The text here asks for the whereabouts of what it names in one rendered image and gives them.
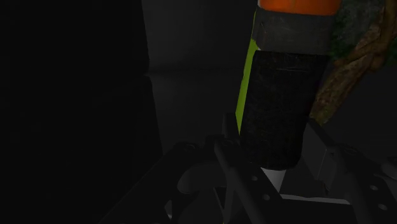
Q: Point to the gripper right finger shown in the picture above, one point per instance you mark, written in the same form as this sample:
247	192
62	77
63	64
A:
356	173

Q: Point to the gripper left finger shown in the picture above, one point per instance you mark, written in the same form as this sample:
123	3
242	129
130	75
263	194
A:
238	183

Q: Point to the black grey orange cylinder bottle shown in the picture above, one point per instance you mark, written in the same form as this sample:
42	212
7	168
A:
279	102

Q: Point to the brown branch with green foliage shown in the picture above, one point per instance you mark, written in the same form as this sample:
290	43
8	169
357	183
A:
347	71

